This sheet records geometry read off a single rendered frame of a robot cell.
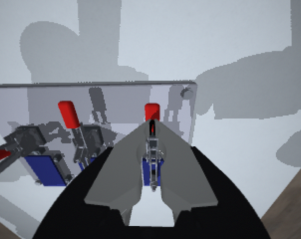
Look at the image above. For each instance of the grey fixture plate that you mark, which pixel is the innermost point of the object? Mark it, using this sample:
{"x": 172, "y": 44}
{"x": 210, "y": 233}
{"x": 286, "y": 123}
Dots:
{"x": 117, "y": 109}

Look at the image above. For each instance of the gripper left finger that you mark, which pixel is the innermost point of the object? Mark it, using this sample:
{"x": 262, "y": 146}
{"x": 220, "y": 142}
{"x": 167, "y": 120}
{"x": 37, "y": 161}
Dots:
{"x": 112, "y": 181}

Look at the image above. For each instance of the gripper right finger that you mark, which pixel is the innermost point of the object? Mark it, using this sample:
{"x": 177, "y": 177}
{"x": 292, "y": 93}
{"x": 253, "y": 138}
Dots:
{"x": 190, "y": 181}

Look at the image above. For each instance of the grey toggle clamp with red handle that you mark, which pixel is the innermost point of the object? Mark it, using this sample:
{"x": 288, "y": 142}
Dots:
{"x": 85, "y": 139}
{"x": 152, "y": 112}
{"x": 28, "y": 139}

